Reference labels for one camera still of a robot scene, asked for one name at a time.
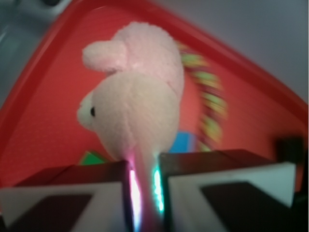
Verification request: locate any gripper left finger pad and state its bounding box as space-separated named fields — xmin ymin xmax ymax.
xmin=0 ymin=161 xmax=140 ymax=232

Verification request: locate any multicolour twisted rope toy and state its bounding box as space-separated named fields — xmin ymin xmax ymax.
xmin=176 ymin=41 xmax=227 ymax=152

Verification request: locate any black rectangular block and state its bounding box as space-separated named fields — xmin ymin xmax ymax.
xmin=275 ymin=136 xmax=304 ymax=164

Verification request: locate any blue rectangular block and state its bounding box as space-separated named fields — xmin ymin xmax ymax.
xmin=169 ymin=131 xmax=196 ymax=153

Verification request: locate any gripper right finger pad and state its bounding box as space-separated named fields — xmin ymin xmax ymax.
xmin=159 ymin=149 xmax=309 ymax=232

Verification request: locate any grey metal sink basin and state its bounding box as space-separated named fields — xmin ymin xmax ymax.
xmin=0 ymin=0 xmax=70 ymax=106

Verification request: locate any red plastic tray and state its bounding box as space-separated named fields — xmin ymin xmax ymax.
xmin=0 ymin=0 xmax=308 ymax=187

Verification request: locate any green rectangular block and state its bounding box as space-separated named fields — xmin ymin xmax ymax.
xmin=79 ymin=151 xmax=108 ymax=165

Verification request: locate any pink plush bunny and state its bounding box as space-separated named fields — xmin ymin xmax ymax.
xmin=77 ymin=22 xmax=184 ymax=232

